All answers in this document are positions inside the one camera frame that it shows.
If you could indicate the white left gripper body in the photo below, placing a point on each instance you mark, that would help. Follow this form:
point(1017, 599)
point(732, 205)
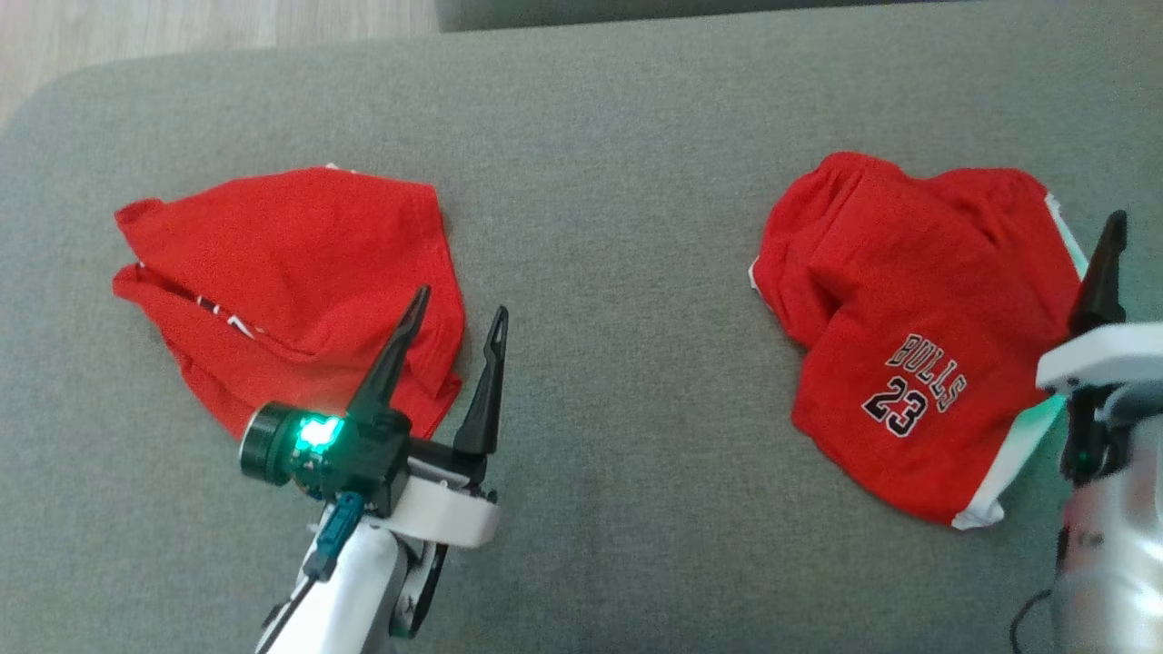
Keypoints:
point(454, 509)

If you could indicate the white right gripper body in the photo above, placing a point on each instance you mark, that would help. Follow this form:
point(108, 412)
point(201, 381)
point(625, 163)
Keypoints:
point(1108, 359)

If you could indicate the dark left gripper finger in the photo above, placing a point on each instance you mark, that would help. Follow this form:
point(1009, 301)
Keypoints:
point(391, 372)
point(483, 400)

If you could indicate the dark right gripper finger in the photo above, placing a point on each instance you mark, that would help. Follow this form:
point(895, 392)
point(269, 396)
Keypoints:
point(1101, 291)

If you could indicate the red Bulls jersey white sleeves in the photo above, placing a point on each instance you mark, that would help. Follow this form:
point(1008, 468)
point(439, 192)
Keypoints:
point(300, 245)

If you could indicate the red Bulls shorts white trim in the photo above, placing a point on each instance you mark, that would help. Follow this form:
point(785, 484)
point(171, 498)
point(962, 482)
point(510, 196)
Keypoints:
point(909, 272)

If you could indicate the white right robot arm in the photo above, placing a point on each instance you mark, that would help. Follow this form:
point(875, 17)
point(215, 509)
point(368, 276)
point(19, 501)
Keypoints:
point(1118, 563)

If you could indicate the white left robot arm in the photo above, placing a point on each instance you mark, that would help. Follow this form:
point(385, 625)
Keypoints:
point(354, 599)

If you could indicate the grey fabric sofa seat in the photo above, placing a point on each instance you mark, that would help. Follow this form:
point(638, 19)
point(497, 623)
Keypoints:
point(618, 272)

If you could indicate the grey sofa back cushion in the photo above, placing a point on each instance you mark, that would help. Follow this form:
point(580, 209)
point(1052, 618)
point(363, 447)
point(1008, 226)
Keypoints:
point(636, 11)

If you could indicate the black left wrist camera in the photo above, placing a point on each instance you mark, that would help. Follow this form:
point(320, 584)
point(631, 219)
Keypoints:
point(363, 454)

